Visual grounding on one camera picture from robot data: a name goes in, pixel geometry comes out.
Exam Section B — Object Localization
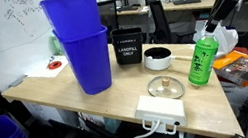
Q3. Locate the green tea bottle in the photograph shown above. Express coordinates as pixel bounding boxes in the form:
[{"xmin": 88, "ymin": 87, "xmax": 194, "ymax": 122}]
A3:
[{"xmin": 181, "ymin": 33, "xmax": 225, "ymax": 88}]

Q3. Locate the black landfill bin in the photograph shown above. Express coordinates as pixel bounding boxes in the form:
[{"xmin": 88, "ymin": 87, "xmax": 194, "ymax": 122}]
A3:
[{"xmin": 108, "ymin": 25, "xmax": 148, "ymax": 68}]

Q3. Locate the blue recycling bin outer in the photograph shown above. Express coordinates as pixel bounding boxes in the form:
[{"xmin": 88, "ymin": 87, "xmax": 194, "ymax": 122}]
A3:
[{"xmin": 52, "ymin": 20, "xmax": 118, "ymax": 100}]

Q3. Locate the blue recycling bin nested inside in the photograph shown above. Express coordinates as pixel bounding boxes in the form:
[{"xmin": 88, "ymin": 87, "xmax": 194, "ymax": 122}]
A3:
[{"xmin": 39, "ymin": 0, "xmax": 105, "ymax": 44}]

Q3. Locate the wooden office desk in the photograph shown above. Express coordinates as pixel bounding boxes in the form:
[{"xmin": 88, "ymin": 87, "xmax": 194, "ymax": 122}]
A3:
[{"xmin": 100, "ymin": 0, "xmax": 248, "ymax": 33}]

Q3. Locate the white plastic bag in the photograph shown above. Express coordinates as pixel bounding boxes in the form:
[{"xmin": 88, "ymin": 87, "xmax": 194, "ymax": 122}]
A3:
[{"xmin": 191, "ymin": 19, "xmax": 242, "ymax": 62}]

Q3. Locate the black mesh office chair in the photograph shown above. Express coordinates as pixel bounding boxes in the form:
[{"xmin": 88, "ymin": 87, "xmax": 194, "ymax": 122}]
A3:
[{"xmin": 144, "ymin": 0, "xmax": 198, "ymax": 50}]

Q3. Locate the orange book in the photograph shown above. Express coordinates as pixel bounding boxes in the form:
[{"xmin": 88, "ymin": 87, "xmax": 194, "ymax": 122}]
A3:
[{"xmin": 211, "ymin": 47, "xmax": 248, "ymax": 92}]

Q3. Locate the black keyboard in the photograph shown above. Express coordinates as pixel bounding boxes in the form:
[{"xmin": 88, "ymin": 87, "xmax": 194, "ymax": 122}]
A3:
[{"xmin": 117, "ymin": 5, "xmax": 140, "ymax": 14}]

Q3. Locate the glass pot lid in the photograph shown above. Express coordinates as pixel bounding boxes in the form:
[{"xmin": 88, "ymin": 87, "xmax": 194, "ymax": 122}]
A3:
[{"xmin": 145, "ymin": 71, "xmax": 188, "ymax": 104}]

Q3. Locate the black slim office chair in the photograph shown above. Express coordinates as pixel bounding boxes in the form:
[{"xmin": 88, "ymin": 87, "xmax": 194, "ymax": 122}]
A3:
[{"xmin": 96, "ymin": 0, "xmax": 122, "ymax": 35}]

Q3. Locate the white power box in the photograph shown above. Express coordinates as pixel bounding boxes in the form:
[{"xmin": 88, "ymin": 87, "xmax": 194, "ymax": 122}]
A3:
[{"xmin": 131, "ymin": 88, "xmax": 188, "ymax": 136}]

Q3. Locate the red tape roll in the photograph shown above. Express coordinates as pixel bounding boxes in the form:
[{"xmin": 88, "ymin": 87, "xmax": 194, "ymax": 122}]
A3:
[{"xmin": 47, "ymin": 59, "xmax": 64, "ymax": 71}]

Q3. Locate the grey whiteboard eraser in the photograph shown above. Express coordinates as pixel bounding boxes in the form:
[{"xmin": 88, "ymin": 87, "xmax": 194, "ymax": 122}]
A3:
[{"xmin": 7, "ymin": 74, "xmax": 29, "ymax": 88}]

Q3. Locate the large whiteboard with arrow drawing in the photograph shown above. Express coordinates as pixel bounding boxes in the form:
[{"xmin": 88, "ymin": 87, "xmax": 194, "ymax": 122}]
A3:
[{"xmin": 0, "ymin": 0, "xmax": 70, "ymax": 93}]

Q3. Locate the white pot wooden handle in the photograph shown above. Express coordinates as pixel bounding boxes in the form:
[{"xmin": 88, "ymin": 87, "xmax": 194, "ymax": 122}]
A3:
[{"xmin": 141, "ymin": 41, "xmax": 195, "ymax": 73}]

